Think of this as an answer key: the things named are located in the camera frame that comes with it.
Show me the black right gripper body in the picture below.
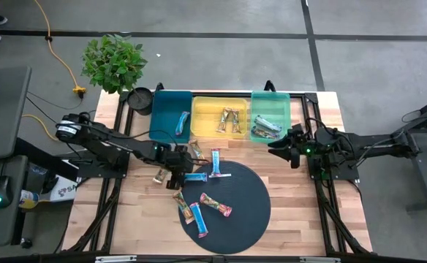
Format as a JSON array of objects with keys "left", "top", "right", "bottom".
[{"left": 289, "top": 123, "right": 311, "bottom": 169}]

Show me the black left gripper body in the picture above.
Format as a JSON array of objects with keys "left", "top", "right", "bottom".
[{"left": 164, "top": 144, "right": 197, "bottom": 191}]

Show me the dark blue granola bar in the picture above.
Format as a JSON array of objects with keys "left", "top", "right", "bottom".
[{"left": 250, "top": 126, "right": 281, "bottom": 140}]

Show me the white blue granola bar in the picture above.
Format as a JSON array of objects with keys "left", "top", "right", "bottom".
[{"left": 253, "top": 115, "right": 284, "bottom": 132}]

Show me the brown snack bar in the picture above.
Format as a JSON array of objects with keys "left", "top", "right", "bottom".
[{"left": 152, "top": 167, "right": 170, "bottom": 185}]

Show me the green granola bar orange end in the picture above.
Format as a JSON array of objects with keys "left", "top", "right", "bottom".
[{"left": 172, "top": 189, "right": 195, "bottom": 225}]

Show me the red green Chewy bar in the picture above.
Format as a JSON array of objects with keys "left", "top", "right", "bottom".
[{"left": 199, "top": 192, "right": 233, "bottom": 218}]

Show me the green brown granola bar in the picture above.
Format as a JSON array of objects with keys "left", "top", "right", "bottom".
[{"left": 188, "top": 138, "right": 204, "bottom": 161}]

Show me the green translucent plastic bin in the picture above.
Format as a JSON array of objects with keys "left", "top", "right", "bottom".
[{"left": 249, "top": 91, "right": 292, "bottom": 145}]

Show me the blue plastic bin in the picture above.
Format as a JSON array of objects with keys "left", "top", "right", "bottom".
[{"left": 148, "top": 90, "right": 194, "bottom": 144}]

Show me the yellow translucent plastic bin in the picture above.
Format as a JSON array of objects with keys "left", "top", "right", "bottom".
[{"left": 190, "top": 96, "right": 249, "bottom": 140}]

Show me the round dark woven placemat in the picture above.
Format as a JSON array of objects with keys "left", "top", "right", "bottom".
[{"left": 178, "top": 160, "right": 272, "bottom": 256}]

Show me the white printed box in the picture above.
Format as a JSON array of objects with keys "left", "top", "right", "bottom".
[{"left": 48, "top": 177, "right": 79, "bottom": 203}]

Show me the green leafy plant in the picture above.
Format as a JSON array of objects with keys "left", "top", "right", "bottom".
[{"left": 80, "top": 33, "right": 149, "bottom": 95}]

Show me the yellow white bottle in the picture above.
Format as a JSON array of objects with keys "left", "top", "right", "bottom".
[{"left": 18, "top": 189, "right": 41, "bottom": 210}]

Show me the black computer mouse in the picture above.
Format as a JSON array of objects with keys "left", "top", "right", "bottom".
[{"left": 0, "top": 175, "right": 13, "bottom": 209}]

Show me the grey desk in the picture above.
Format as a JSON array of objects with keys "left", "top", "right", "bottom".
[{"left": 0, "top": 65, "right": 32, "bottom": 249}]

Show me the silver metal bracket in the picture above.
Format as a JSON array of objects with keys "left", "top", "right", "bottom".
[
  {"left": 95, "top": 255, "right": 137, "bottom": 263},
  {"left": 300, "top": 256, "right": 341, "bottom": 263}
]

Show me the thin black cable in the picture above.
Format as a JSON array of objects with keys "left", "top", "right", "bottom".
[{"left": 26, "top": 91, "right": 85, "bottom": 110}]

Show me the yellow extension cord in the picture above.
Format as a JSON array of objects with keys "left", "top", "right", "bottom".
[{"left": 21, "top": 114, "right": 59, "bottom": 142}]

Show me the orange extension cord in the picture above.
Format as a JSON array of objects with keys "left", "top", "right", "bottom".
[{"left": 33, "top": 0, "right": 87, "bottom": 99}]

